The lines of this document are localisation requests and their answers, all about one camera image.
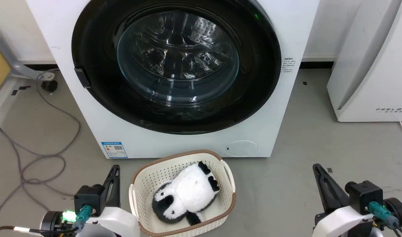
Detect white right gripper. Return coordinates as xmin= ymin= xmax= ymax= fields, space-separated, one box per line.
xmin=312 ymin=163 xmax=375 ymax=237

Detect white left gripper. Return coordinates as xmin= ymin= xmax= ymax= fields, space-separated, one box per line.
xmin=76 ymin=165 xmax=141 ymax=237

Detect white front-load washing machine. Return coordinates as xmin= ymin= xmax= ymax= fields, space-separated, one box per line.
xmin=26 ymin=0 xmax=320 ymax=159

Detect black round washer door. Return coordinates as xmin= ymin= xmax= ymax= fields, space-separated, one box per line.
xmin=71 ymin=0 xmax=282 ymax=135

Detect cream plastic laundry basket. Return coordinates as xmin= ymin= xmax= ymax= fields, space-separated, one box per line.
xmin=128 ymin=150 xmax=236 ymax=237

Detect black and white panda plush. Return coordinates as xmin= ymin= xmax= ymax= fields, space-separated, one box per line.
xmin=151 ymin=161 xmax=220 ymax=226

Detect round white drain filter cover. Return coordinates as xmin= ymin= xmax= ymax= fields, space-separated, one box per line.
xmin=226 ymin=141 xmax=258 ymax=157

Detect black caster wheel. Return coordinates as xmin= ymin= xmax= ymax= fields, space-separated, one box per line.
xmin=41 ymin=80 xmax=58 ymax=92

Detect white air purifier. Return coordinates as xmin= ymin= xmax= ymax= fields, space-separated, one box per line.
xmin=326 ymin=0 xmax=402 ymax=122

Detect grey metal table leg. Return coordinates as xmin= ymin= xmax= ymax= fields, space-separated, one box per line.
xmin=0 ymin=35 xmax=56 ymax=81

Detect teal left camera cable plug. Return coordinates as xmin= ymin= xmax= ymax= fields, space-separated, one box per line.
xmin=72 ymin=205 xmax=92 ymax=232

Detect teal camera cable plug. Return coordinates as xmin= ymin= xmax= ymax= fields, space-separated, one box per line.
xmin=72 ymin=205 xmax=92 ymax=232
xmin=368 ymin=201 xmax=399 ymax=227

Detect teal right camera cable plug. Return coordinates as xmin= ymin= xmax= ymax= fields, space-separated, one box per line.
xmin=368 ymin=201 xmax=399 ymax=227

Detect grey floor cable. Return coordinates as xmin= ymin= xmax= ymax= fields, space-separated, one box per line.
xmin=0 ymin=73 xmax=81 ymax=227

